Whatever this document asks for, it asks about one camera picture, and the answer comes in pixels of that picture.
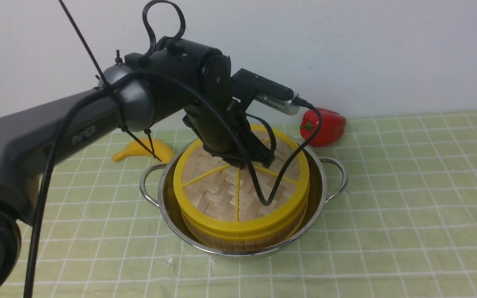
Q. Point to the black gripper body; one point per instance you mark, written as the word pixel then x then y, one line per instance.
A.
pixel 218 142

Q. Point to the woven bamboo steamer lid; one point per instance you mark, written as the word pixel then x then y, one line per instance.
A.
pixel 210 185

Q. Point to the bamboo steamer basket yellow rim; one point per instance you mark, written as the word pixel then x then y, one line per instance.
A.
pixel 244 234

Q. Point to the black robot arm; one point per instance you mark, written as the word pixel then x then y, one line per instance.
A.
pixel 136 93

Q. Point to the stainless steel pot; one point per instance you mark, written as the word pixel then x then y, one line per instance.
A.
pixel 328 179

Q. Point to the yellow banana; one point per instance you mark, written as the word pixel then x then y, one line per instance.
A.
pixel 142 147

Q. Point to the red bell pepper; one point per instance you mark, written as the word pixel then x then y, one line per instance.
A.
pixel 323 130

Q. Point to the green checkered tablecloth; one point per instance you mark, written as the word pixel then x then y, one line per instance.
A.
pixel 405 227

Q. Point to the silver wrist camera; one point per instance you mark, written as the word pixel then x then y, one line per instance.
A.
pixel 269 93

